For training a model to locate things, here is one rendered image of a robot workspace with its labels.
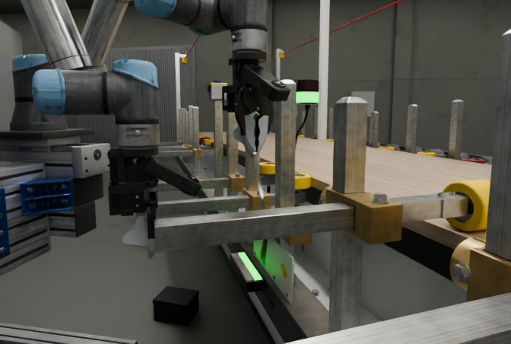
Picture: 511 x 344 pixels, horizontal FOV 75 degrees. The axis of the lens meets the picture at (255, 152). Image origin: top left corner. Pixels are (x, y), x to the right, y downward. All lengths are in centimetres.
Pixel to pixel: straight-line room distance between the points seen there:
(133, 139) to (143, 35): 810
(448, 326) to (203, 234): 26
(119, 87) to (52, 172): 58
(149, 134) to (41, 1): 32
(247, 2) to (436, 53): 731
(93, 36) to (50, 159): 39
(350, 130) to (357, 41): 716
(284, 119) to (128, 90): 32
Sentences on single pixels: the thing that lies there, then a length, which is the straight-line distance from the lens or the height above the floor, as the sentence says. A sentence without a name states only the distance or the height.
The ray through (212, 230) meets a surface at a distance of 41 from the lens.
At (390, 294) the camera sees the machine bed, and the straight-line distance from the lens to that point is 84.
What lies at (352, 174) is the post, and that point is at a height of 100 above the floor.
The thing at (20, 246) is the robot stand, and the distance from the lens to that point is 113.
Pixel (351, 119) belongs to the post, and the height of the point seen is 108.
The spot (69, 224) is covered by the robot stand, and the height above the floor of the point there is 76.
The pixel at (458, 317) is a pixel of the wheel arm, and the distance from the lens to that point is 26.
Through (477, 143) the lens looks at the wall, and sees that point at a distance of 813.
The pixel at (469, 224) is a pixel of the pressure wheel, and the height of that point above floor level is 92.
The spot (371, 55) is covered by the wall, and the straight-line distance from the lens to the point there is 763.
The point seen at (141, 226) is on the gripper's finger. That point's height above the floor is 88.
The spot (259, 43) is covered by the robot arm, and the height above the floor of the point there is 122.
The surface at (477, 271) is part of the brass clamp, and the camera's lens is 36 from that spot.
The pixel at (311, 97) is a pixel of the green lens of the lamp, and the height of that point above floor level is 112.
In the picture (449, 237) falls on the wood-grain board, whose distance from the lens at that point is 64.
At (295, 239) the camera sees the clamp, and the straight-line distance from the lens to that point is 70.
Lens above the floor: 109
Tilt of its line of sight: 6 degrees down
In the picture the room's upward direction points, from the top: straight up
